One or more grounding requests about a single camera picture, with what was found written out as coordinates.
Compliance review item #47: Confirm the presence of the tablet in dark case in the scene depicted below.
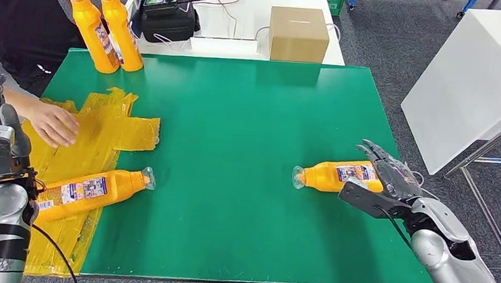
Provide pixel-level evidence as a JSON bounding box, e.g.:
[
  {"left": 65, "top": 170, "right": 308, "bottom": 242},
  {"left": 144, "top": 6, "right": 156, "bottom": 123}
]
[{"left": 125, "top": 0, "right": 146, "bottom": 39}]

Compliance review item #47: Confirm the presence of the black carrying bag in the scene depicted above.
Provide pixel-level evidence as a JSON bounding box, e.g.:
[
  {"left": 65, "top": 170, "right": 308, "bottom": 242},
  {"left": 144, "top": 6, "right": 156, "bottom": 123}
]
[{"left": 138, "top": 0, "right": 203, "bottom": 48}]

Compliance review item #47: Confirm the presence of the thin red cable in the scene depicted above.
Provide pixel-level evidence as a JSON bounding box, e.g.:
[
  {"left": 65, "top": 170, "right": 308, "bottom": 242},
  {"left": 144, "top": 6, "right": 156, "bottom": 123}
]
[{"left": 191, "top": 0, "right": 240, "bottom": 38}]

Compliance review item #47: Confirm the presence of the white side table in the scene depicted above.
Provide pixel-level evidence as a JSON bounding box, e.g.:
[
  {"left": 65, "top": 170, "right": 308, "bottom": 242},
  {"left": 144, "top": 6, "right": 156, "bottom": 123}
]
[{"left": 0, "top": 69, "right": 42, "bottom": 125}]

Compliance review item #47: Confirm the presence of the brown cardboard box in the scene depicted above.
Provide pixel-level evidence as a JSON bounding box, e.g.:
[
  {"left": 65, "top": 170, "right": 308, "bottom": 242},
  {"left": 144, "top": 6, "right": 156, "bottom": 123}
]
[{"left": 266, "top": 5, "right": 333, "bottom": 66}]

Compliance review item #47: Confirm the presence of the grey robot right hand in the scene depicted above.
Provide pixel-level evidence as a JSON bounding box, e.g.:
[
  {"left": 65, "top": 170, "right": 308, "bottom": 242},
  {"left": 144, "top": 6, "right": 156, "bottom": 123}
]
[{"left": 352, "top": 138, "right": 428, "bottom": 204}]

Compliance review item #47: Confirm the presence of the person's right hand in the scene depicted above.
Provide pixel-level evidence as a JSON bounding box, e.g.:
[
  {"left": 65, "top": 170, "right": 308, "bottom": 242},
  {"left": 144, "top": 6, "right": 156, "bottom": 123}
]
[{"left": 24, "top": 98, "right": 82, "bottom": 151}]

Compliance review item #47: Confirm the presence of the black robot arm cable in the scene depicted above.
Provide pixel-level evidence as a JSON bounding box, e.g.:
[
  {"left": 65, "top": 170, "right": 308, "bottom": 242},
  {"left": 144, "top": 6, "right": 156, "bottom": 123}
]
[{"left": 26, "top": 223, "right": 86, "bottom": 283}]

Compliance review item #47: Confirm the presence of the green plastic crate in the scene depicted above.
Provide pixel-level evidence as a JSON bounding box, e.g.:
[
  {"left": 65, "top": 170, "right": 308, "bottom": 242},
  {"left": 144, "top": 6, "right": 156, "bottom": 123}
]
[{"left": 307, "top": 0, "right": 347, "bottom": 18}]

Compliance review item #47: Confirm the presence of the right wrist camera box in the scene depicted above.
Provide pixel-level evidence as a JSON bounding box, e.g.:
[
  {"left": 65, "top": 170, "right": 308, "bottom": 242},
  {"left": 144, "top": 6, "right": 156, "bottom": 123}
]
[{"left": 337, "top": 180, "right": 415, "bottom": 222}]

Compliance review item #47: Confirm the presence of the white floor cable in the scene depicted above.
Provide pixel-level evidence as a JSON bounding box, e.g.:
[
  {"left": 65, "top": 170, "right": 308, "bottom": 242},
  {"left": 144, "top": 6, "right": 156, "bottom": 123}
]
[{"left": 409, "top": 170, "right": 443, "bottom": 201}]

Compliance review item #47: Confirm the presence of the yellow plastic sheet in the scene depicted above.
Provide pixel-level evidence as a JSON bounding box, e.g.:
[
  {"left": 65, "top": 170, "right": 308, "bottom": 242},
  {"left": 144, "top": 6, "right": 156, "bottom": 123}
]
[{"left": 0, "top": 78, "right": 164, "bottom": 283}]

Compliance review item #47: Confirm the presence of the white table with metal legs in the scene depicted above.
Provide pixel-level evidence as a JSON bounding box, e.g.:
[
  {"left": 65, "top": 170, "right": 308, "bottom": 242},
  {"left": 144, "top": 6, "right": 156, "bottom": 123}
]
[{"left": 386, "top": 3, "right": 501, "bottom": 283}]

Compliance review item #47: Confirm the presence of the thin white looped cable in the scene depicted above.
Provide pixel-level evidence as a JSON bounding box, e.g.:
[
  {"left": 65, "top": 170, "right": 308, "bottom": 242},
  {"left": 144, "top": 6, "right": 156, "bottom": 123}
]
[{"left": 151, "top": 32, "right": 187, "bottom": 52}]

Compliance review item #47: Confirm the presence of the orange plastic bottle clear cap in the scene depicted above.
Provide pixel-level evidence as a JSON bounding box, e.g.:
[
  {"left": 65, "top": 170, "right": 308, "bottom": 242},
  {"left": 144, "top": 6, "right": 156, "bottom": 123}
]
[
  {"left": 57, "top": 0, "right": 126, "bottom": 75},
  {"left": 89, "top": 0, "right": 149, "bottom": 73},
  {"left": 291, "top": 154, "right": 387, "bottom": 197},
  {"left": 32, "top": 158, "right": 158, "bottom": 234}
]

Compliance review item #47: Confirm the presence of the white desk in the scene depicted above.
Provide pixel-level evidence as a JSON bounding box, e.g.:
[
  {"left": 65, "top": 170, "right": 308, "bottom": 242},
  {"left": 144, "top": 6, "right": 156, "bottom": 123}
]
[{"left": 121, "top": 0, "right": 351, "bottom": 71}]

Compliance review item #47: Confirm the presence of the person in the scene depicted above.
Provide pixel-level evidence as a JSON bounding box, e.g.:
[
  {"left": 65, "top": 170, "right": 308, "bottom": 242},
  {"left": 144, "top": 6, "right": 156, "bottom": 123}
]
[{"left": 0, "top": 0, "right": 93, "bottom": 101}]

